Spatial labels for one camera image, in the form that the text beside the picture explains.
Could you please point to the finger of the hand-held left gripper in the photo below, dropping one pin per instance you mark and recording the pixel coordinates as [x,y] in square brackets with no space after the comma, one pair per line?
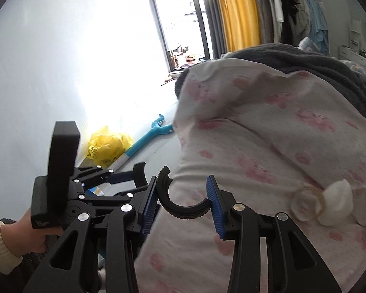
[122,177]
[109,200]

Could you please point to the clear tape roll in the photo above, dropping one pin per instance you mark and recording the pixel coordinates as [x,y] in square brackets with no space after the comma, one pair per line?
[318,203]

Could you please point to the yellow curtain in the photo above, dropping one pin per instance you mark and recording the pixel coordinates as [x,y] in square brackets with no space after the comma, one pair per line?
[238,12]

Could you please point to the white dresser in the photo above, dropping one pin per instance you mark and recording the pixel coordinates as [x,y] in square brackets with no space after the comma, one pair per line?
[350,53]

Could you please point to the pink printed bed sheet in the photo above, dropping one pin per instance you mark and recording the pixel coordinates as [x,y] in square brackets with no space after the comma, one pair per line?
[262,146]

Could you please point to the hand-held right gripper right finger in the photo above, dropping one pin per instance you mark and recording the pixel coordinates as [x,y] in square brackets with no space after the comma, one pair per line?
[216,210]

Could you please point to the white hanging garment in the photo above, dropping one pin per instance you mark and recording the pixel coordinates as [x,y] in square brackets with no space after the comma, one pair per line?
[277,6]

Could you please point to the person's left forearm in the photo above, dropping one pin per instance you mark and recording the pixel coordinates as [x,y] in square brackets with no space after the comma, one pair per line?
[0,244]

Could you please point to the grey curtain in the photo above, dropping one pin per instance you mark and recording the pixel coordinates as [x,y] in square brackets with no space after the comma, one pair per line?
[215,21]

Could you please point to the yellow plastic bag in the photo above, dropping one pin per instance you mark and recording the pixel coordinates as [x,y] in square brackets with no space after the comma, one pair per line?
[106,146]

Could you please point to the dark grey blanket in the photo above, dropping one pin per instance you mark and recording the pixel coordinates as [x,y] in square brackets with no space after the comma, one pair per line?
[292,58]

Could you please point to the light blue hanging garment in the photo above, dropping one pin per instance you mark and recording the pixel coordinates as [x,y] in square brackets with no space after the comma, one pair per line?
[318,27]

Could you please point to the white wall shelf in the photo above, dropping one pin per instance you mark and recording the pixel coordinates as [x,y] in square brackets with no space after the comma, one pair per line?
[355,32]

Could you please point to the beige hanging jacket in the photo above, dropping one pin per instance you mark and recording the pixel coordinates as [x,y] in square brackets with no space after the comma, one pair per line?
[302,6]

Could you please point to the blue plush dinosaur toy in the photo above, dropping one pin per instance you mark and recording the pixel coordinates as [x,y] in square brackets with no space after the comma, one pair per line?
[146,137]

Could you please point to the black curved plastic piece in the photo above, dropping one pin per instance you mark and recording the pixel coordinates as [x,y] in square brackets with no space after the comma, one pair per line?
[183,212]

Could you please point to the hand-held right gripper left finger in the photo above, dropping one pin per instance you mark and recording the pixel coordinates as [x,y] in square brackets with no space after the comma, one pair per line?
[149,207]

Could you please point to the person's left hand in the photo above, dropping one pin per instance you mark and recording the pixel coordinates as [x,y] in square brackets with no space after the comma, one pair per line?
[30,238]

